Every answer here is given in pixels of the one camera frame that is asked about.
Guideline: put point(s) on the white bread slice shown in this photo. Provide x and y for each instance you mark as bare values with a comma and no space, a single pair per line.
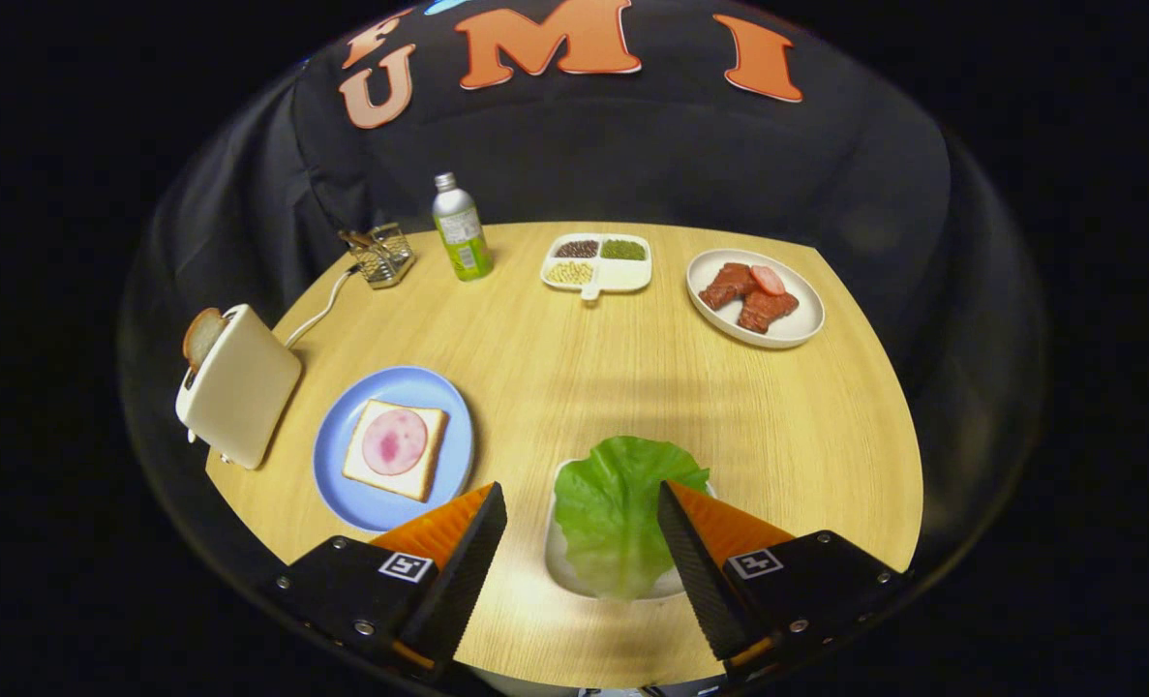
361,467

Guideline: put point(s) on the red meat piece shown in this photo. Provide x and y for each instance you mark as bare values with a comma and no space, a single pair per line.
766,312
724,286

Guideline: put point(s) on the toasted bread slice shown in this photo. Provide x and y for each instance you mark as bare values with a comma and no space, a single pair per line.
201,337

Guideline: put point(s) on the black backdrop cloth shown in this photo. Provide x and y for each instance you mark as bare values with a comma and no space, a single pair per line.
632,155

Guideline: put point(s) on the blue round plate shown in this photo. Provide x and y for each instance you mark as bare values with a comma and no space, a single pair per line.
342,474

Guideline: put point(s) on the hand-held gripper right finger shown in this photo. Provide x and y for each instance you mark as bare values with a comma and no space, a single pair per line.
705,581

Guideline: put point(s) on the white divided dish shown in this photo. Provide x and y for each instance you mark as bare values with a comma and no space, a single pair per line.
622,276

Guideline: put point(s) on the green beans pile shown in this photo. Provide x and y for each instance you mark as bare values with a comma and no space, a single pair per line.
623,250

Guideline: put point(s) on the white rectangular plate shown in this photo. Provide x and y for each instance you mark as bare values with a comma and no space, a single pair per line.
557,571

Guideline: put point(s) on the white round plate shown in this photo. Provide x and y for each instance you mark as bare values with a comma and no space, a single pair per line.
806,310

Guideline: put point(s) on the white toaster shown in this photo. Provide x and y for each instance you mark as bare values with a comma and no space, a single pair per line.
245,387

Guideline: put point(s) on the pink sausage slice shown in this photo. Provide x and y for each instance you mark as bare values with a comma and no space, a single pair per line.
768,280

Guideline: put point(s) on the pink ham slice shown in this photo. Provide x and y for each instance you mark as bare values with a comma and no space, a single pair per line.
395,440

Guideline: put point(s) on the yellow beans pile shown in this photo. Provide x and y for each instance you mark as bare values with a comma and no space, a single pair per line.
569,273

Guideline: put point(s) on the dark red beans pile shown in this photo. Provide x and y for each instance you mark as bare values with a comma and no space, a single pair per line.
576,249

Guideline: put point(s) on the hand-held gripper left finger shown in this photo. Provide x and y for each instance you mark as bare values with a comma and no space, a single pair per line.
458,581

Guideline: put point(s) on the silver green label bottle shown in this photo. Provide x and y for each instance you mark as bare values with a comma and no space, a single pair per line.
463,237

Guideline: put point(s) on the green lettuce leaf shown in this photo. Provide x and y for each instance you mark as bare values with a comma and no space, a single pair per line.
613,513

